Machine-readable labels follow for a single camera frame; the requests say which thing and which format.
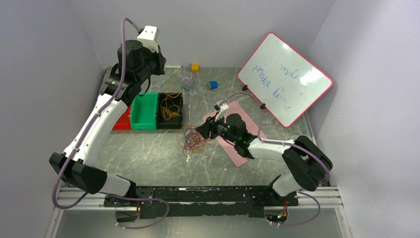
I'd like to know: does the red plastic bin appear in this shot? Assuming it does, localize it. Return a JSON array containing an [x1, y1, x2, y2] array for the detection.
[[112, 106, 132, 130]]

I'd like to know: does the yellow cube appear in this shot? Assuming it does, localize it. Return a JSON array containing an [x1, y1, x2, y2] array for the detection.
[[191, 63, 200, 72]]

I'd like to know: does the pink clipboard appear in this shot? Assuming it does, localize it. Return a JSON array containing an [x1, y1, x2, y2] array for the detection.
[[203, 102, 258, 167]]

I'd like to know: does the green plastic bin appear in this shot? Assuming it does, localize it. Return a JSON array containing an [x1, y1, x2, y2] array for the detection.
[[130, 93, 158, 130]]

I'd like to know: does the black plastic bin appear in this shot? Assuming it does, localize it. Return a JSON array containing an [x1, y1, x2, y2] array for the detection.
[[156, 92, 183, 129]]

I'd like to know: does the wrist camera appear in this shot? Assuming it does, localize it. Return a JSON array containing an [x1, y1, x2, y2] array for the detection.
[[137, 25, 160, 53], [214, 102, 229, 121]]

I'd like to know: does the blue block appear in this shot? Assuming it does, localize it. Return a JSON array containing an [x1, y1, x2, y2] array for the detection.
[[209, 81, 218, 90]]

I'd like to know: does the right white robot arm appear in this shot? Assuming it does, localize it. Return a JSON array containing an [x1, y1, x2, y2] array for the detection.
[[197, 114, 333, 205]]

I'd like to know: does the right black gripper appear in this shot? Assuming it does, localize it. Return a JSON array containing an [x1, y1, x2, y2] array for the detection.
[[195, 112, 237, 144]]

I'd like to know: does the white marker pen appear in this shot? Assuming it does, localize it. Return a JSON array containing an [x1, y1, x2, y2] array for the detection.
[[165, 65, 182, 69]]

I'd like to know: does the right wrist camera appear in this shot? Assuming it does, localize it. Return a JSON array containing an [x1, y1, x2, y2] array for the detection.
[[214, 102, 229, 121]]

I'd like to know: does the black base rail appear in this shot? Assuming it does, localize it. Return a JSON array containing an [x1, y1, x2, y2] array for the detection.
[[103, 185, 299, 219]]

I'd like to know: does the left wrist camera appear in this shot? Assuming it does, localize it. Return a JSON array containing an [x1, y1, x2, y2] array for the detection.
[[137, 25, 160, 53]]

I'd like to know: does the cable pile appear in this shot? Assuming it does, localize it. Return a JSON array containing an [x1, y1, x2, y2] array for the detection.
[[176, 124, 210, 160]]

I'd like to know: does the pink framed whiteboard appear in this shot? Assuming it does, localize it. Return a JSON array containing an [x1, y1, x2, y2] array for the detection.
[[238, 32, 333, 127]]

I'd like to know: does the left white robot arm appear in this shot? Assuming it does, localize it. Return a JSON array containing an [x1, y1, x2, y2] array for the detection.
[[49, 40, 166, 206]]

